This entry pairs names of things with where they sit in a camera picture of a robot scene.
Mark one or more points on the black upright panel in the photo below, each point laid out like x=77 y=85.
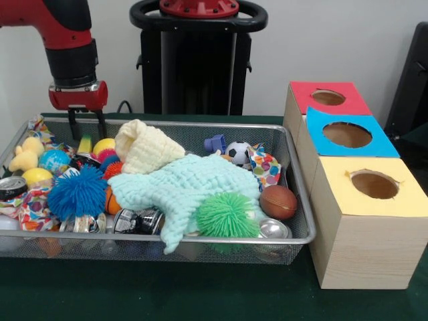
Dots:
x=413 y=83

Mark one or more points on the yellow smiley face ball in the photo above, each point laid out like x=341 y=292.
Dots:
x=36 y=176

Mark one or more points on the small black white soccer ball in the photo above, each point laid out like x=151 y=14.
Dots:
x=238 y=154

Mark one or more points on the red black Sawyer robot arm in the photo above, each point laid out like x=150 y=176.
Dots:
x=72 y=63

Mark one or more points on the dark green tablecloth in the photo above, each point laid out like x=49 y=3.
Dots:
x=167 y=294
x=416 y=157

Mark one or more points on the blue spiky rubber ball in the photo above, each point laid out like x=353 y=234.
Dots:
x=77 y=195

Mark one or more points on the colourful dotted cloth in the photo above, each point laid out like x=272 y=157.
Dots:
x=269 y=170

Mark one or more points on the globe print ball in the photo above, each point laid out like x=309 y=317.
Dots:
x=55 y=161

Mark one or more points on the wooden box with three holes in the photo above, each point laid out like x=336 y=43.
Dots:
x=361 y=254

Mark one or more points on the plain silver can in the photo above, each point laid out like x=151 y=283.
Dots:
x=273 y=230

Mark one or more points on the green spiky rubber ball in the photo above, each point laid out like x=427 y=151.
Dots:
x=226 y=215

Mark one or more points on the shallow clear mesh bin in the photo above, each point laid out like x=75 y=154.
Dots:
x=100 y=249

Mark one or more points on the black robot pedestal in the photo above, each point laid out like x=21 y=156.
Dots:
x=200 y=73

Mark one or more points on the cream knit cloth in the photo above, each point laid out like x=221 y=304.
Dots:
x=147 y=150

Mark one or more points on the mint green knit cloth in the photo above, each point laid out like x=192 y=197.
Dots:
x=180 y=187

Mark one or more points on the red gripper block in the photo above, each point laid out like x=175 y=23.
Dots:
x=77 y=99

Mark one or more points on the small brown football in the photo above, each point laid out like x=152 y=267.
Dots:
x=278 y=202

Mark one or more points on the black printed can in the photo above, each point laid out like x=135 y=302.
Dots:
x=136 y=222

